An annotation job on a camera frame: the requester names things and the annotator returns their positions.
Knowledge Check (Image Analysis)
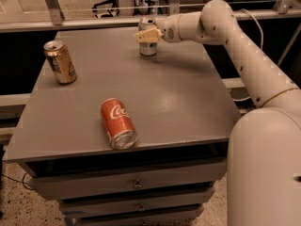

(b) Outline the red Coca-Cola can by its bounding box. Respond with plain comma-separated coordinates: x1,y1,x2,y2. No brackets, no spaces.
100,98,137,150

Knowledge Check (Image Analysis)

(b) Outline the black floor cable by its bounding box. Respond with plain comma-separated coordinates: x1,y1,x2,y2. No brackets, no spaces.
0,171,35,191

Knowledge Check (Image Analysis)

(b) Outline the gold orange soda can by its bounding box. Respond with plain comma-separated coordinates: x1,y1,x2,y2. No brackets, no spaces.
43,40,77,85

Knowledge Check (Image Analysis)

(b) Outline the metal frame rail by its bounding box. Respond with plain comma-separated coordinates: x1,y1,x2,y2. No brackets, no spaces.
0,8,301,33

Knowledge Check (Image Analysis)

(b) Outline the middle grey drawer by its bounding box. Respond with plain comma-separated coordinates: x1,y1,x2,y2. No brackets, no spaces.
59,185,214,218

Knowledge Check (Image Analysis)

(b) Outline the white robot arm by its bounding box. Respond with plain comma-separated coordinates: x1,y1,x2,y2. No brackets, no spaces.
135,0,301,226

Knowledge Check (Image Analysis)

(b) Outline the silver 7up can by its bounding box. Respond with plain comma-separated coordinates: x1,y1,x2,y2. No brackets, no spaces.
138,17,157,57

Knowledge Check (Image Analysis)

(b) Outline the white cable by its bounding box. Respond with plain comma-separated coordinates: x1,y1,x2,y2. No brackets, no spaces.
232,8,265,103

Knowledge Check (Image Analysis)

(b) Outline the top grey drawer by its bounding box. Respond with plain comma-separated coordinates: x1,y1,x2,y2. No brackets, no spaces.
29,158,227,201

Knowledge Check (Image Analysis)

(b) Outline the bottom grey drawer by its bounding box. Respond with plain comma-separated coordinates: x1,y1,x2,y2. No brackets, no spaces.
65,204,204,226

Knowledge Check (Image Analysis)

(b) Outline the grey drawer cabinet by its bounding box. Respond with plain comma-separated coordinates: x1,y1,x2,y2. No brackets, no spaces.
4,27,240,226

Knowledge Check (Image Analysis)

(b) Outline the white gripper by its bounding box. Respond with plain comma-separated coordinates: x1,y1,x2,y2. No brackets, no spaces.
135,14,182,43

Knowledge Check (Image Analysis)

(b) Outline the grey drawer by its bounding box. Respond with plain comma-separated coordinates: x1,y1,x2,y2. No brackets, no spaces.
29,158,227,201
65,204,204,226
59,185,214,218

